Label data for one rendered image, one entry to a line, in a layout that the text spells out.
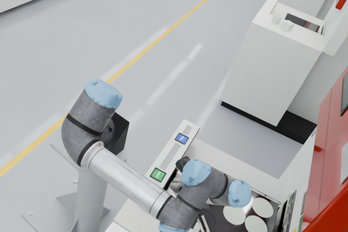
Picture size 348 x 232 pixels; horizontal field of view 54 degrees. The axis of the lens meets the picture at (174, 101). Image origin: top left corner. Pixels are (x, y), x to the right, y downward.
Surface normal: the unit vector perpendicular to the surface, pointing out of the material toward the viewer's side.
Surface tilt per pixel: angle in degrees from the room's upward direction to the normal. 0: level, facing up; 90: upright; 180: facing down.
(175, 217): 43
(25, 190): 0
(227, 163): 0
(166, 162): 0
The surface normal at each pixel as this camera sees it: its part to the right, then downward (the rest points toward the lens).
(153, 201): -0.16, -0.26
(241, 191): 0.53, -0.17
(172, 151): 0.24, -0.74
